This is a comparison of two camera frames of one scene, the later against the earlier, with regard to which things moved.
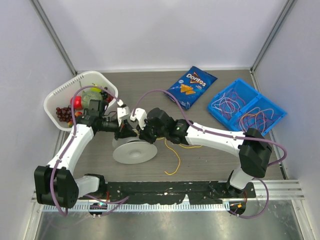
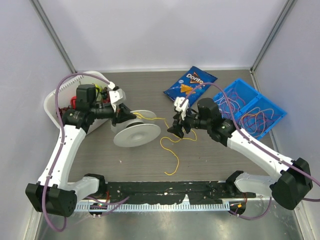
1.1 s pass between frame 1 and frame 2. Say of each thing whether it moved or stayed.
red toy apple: stayed
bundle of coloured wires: stayed
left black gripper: moved
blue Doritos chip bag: stayed
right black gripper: moved
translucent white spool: moved
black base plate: stayed
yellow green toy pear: stayed
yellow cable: moved
